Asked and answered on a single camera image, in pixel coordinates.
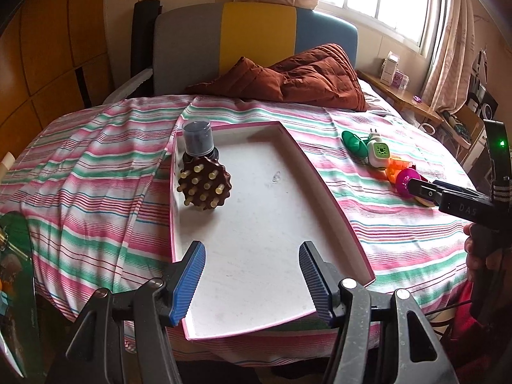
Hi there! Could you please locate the green plastic stamp toy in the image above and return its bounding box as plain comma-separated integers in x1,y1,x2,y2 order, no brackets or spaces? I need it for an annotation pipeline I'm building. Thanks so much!
341,130,368,159

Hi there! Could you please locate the person's right hand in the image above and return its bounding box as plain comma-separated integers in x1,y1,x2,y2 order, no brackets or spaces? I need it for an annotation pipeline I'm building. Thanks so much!
463,223,511,287

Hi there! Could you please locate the magenta plastic punch toy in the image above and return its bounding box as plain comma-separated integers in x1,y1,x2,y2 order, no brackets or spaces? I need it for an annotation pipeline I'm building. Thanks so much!
395,167,436,201

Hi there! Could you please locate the orange perforated plastic toy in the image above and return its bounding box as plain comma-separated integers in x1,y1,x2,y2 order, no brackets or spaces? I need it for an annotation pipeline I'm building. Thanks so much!
373,158,414,185

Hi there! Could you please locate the white green plug device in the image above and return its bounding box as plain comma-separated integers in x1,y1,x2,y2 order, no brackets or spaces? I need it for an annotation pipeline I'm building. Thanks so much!
365,130,390,170

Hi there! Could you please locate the wooden bedside table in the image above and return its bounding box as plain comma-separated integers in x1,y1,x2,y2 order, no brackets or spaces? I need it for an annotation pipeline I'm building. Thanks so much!
357,70,443,127

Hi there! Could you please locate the beige window curtain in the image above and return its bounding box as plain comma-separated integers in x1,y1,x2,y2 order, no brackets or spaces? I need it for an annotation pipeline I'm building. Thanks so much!
422,0,475,114

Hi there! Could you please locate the pink transparent container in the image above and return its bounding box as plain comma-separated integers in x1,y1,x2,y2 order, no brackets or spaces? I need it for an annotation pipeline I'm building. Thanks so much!
391,69,410,90

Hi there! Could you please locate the white box on table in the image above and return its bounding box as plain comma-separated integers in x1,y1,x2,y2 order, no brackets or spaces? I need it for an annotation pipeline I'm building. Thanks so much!
379,51,400,86

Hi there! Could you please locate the rust brown quilt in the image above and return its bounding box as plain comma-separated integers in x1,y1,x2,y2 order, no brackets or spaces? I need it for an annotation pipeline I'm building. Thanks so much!
185,44,366,112

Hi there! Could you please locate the striped pink green bedsheet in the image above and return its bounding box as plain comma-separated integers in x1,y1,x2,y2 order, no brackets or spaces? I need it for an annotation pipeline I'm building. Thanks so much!
0,94,478,368

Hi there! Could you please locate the pink white shallow tray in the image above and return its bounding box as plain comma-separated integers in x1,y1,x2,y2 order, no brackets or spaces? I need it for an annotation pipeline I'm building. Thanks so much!
170,121,375,341

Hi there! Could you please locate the brown wooden peg massager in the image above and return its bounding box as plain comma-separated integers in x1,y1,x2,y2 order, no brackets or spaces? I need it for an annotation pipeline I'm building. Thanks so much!
177,156,233,211

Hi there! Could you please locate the dark grey cylindrical jar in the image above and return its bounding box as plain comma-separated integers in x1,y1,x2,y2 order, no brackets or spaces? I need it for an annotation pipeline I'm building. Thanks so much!
183,121,219,160

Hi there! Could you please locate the grey yellow blue headboard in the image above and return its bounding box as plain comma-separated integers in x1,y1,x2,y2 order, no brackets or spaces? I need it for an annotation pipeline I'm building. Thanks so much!
153,2,358,95

